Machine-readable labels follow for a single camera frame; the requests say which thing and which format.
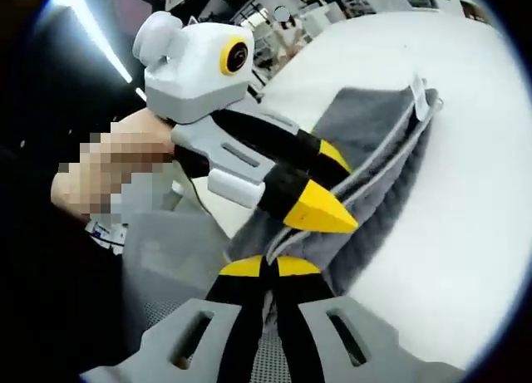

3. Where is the grey mesh office chair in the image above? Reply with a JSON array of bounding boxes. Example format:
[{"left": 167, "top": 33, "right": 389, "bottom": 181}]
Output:
[{"left": 123, "top": 208, "right": 300, "bottom": 383}]

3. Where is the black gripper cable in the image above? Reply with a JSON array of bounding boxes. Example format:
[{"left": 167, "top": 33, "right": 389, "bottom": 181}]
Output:
[{"left": 182, "top": 171, "right": 233, "bottom": 235}]

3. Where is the grey towel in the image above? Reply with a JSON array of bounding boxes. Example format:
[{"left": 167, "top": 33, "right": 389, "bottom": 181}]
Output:
[{"left": 226, "top": 73, "right": 444, "bottom": 301}]

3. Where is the person's left hand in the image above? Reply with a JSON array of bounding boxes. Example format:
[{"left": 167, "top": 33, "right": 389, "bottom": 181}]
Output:
[{"left": 110, "top": 108, "right": 174, "bottom": 134}]

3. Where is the white printed tag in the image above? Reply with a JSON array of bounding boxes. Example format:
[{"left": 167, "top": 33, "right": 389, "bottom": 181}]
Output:
[{"left": 85, "top": 219, "right": 128, "bottom": 256}]

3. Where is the short ceiling light strip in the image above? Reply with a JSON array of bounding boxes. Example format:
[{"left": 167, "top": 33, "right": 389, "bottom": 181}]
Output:
[{"left": 41, "top": 0, "right": 134, "bottom": 85}]

